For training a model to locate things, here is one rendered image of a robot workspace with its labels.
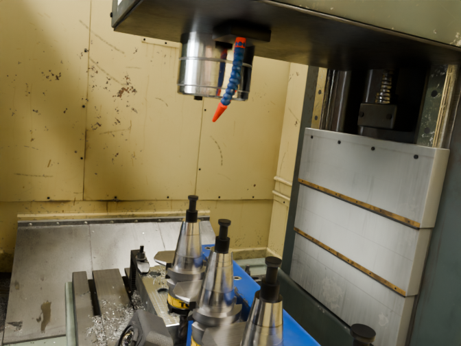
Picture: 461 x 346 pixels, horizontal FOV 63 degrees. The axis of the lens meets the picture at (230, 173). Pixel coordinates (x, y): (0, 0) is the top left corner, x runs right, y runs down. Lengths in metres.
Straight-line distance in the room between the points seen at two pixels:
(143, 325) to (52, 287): 1.34
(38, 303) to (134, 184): 0.65
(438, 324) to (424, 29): 0.63
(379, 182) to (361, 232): 0.15
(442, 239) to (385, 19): 0.52
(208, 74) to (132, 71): 1.08
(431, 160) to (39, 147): 1.48
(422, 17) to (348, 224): 0.59
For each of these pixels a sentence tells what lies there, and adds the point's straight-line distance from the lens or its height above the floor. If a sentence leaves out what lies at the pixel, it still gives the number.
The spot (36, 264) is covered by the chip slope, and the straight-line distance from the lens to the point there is 1.72.
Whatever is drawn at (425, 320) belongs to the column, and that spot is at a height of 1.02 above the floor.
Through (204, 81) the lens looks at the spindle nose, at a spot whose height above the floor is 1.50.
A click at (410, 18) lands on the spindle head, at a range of 0.69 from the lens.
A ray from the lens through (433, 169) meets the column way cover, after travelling 0.92.
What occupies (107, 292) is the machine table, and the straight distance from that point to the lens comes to 1.18.
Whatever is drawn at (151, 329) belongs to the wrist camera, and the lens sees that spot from 0.31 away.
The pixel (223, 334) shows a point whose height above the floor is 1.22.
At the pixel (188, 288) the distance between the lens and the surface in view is 0.52.
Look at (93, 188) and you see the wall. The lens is 1.84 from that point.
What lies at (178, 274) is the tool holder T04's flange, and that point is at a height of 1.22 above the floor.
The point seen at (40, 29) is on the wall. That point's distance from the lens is 1.80.
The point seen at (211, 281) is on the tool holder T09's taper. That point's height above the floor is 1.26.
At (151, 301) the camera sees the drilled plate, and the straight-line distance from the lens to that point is 0.95.
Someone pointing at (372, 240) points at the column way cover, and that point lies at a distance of 1.04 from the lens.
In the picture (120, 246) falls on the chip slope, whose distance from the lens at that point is 1.79.
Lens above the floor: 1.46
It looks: 10 degrees down
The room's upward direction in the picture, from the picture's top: 6 degrees clockwise
